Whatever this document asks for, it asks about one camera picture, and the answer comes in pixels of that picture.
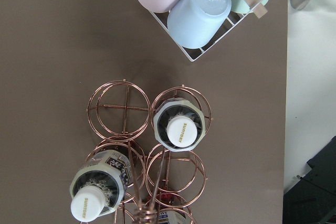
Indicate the white wire cup rack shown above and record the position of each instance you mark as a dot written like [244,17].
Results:
[233,19]

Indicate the copper wire bottle basket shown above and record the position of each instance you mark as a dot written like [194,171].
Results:
[121,114]

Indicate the black equipment case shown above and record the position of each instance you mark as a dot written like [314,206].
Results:
[312,198]

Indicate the tea bottle front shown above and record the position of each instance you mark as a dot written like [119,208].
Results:
[178,125]

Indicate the tea bottle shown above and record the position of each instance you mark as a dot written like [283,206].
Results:
[178,125]
[99,185]
[170,217]

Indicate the light blue cup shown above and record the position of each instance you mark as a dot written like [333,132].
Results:
[193,23]

